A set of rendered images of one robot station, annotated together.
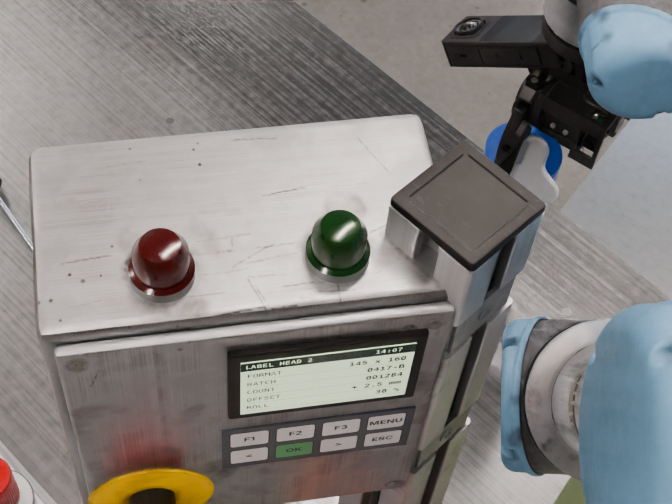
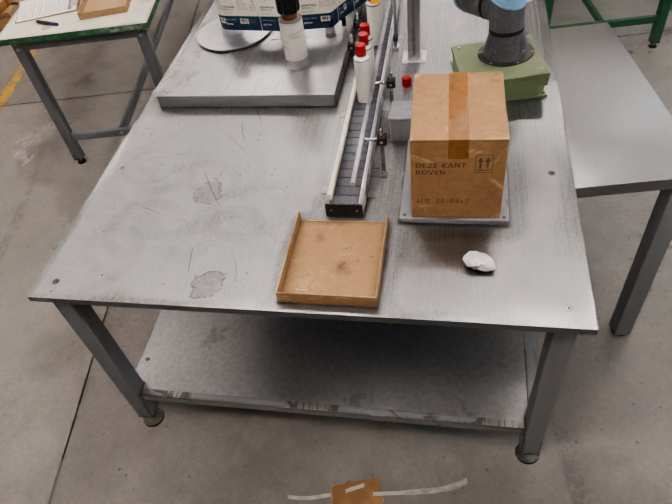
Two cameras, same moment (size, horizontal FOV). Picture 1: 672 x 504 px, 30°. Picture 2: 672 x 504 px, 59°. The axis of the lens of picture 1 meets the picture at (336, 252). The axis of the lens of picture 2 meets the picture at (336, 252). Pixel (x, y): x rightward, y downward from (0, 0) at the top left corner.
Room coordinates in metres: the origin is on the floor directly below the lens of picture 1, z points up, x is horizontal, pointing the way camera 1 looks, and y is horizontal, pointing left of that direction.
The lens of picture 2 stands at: (-0.92, -1.75, 2.04)
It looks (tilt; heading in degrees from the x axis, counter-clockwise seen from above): 47 degrees down; 66
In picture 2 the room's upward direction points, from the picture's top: 10 degrees counter-clockwise
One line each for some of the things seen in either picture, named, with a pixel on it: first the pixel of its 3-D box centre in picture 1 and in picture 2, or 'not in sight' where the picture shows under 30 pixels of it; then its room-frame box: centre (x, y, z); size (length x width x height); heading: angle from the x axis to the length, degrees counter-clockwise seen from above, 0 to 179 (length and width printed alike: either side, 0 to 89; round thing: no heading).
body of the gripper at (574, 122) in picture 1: (581, 77); not in sight; (0.71, -0.18, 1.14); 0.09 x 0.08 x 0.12; 60
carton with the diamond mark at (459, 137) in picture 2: not in sight; (456, 145); (-0.04, -0.72, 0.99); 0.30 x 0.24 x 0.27; 52
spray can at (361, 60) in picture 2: not in sight; (362, 73); (-0.04, -0.23, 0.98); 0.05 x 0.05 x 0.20
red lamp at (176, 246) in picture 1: (160, 258); not in sight; (0.26, 0.07, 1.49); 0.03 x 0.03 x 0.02
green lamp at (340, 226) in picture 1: (339, 240); not in sight; (0.28, 0.00, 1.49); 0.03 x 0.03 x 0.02
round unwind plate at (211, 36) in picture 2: not in sight; (234, 32); (-0.19, 0.53, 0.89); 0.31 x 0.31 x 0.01
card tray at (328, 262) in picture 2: not in sight; (335, 255); (-0.48, -0.76, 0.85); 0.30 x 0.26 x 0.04; 50
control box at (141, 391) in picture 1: (242, 338); not in sight; (0.29, 0.04, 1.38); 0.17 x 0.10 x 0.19; 105
